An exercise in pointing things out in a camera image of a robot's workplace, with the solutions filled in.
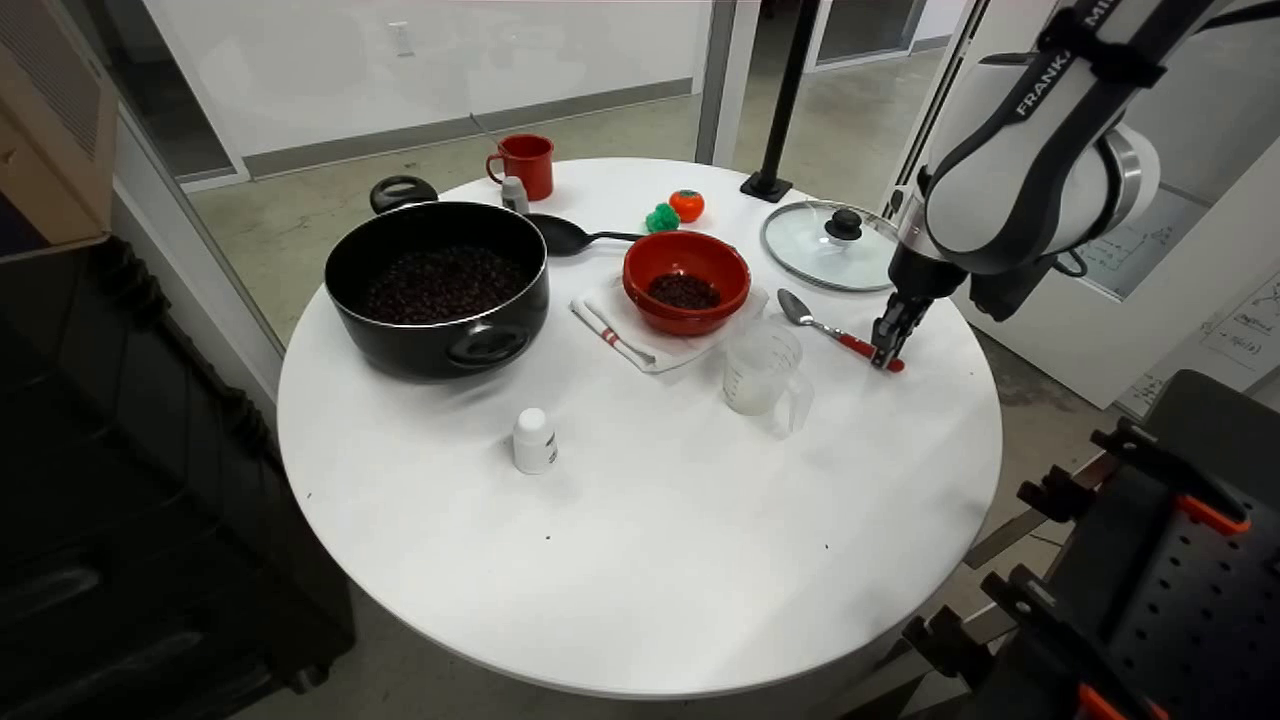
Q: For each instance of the black cooking pot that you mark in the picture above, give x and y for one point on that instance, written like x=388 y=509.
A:
x=442 y=285

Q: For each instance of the red mug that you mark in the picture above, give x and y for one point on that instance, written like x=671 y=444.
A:
x=531 y=164

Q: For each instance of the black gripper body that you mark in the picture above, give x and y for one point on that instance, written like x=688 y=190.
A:
x=923 y=279

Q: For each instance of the black ladle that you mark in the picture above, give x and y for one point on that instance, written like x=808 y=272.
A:
x=563 y=233

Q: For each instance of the glass pot lid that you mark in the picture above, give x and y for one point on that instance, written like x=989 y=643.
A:
x=826 y=255

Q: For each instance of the clear plastic measuring jug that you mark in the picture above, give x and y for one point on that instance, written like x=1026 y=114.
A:
x=761 y=380

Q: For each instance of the grey shaker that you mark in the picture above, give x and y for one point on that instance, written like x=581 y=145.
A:
x=512 y=195

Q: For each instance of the red bowl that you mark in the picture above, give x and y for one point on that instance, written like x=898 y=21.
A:
x=686 y=280

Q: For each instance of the white napkin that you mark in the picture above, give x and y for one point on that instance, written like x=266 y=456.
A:
x=664 y=357

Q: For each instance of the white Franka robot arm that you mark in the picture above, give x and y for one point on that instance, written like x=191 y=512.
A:
x=1053 y=162

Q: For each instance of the green toy vegetable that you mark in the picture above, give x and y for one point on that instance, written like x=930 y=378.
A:
x=663 y=218

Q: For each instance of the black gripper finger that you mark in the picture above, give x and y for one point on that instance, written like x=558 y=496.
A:
x=911 y=335
x=884 y=336

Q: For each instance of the black perforated mounting table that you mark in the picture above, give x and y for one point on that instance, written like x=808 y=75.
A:
x=1202 y=612

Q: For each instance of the white pill bottle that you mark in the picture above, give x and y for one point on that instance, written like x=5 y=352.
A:
x=534 y=443

